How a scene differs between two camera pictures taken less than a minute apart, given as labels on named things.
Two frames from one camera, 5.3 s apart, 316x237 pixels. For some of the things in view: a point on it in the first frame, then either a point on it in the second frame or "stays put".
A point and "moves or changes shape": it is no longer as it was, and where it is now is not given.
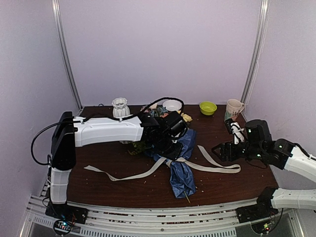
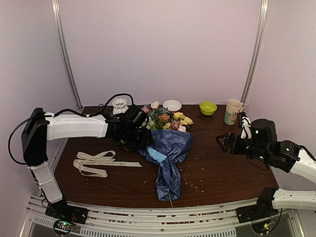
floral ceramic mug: x=234 y=106 stays put
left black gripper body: x=163 y=144 -> x=134 y=139
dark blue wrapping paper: x=181 y=181 moves or changes shape
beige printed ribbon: x=213 y=165 -> x=106 y=158
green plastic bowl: x=207 y=108 stays put
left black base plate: x=67 y=211 stays put
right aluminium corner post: x=258 y=46 stays put
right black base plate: x=263 y=210 stays put
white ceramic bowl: x=173 y=105 stays put
